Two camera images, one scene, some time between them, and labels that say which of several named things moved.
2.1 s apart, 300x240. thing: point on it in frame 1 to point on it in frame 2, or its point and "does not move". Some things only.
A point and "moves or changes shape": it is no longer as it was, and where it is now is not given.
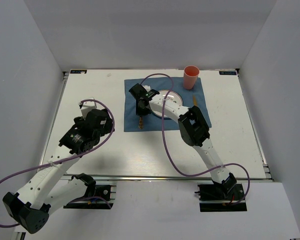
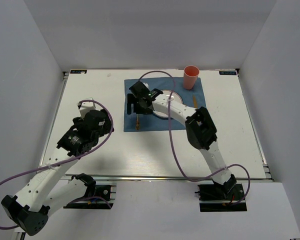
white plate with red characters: (173, 95) does not move
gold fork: (140, 123) moves or changes shape
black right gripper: (140, 112) does not move
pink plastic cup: (191, 73) does not move
